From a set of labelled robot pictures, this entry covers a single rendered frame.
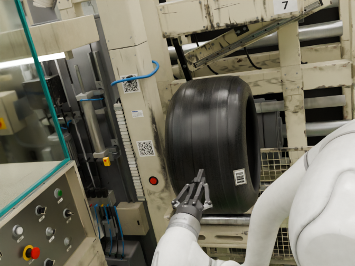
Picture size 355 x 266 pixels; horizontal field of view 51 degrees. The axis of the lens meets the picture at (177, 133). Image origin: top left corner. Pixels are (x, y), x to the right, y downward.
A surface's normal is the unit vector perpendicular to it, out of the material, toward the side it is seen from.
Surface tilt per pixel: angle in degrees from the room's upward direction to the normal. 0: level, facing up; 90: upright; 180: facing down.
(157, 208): 90
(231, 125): 63
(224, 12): 90
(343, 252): 85
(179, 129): 54
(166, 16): 90
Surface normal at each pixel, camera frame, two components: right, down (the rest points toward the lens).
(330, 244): -0.53, 0.30
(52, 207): 0.94, -0.07
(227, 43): -0.29, 0.38
